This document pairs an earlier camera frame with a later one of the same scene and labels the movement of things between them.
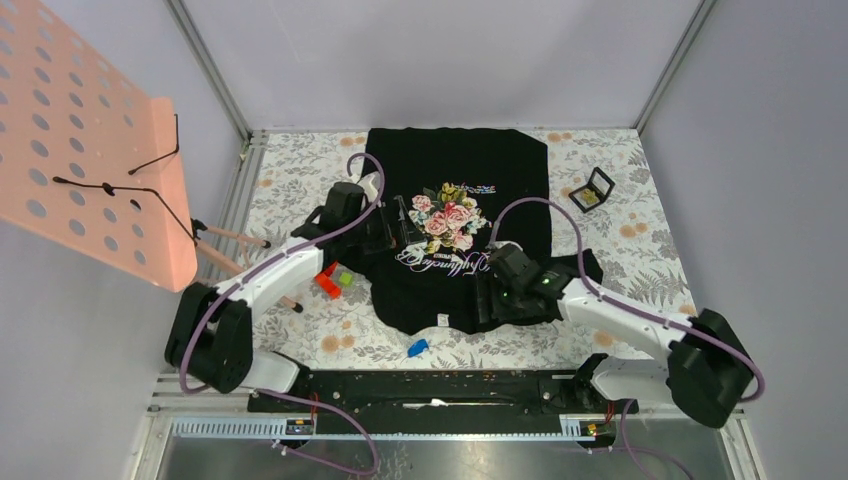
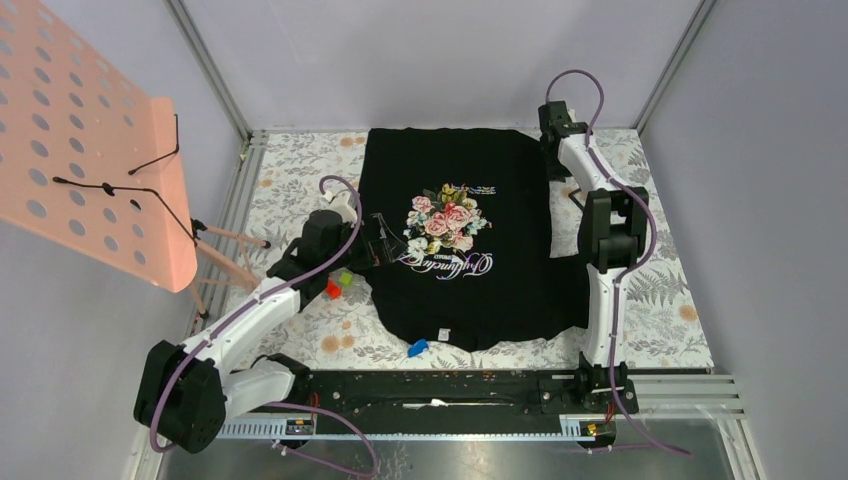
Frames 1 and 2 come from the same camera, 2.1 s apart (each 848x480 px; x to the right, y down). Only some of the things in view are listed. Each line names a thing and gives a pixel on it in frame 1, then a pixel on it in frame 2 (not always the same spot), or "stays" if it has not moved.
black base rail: x=446 y=397 stays
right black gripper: x=487 y=284 → x=558 y=172
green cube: x=346 y=278 stays
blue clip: x=417 y=348 stays
